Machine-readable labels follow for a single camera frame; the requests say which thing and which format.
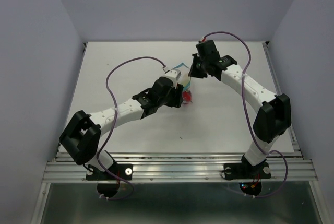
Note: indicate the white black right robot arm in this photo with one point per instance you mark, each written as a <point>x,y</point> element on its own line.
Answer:
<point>273,112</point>

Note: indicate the clear zip top bag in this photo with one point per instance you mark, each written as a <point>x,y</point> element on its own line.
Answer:
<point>183,69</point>

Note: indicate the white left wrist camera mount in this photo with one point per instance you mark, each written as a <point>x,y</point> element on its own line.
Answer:
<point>173,75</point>

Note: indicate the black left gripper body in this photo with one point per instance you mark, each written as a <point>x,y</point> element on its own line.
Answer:
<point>173,98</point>

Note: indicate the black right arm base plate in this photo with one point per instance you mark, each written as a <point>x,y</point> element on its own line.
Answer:
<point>242,171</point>

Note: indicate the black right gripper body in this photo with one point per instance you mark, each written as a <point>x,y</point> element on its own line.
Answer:
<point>198,68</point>

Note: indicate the aluminium front frame rails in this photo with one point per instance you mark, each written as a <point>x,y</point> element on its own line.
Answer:
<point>178,168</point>

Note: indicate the red chili pepper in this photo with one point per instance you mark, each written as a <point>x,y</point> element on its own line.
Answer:
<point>187,97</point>

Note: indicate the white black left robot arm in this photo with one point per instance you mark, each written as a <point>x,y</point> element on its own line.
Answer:
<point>82,133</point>

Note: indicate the white daikon radish with leaves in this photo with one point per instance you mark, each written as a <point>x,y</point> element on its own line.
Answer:
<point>185,81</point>

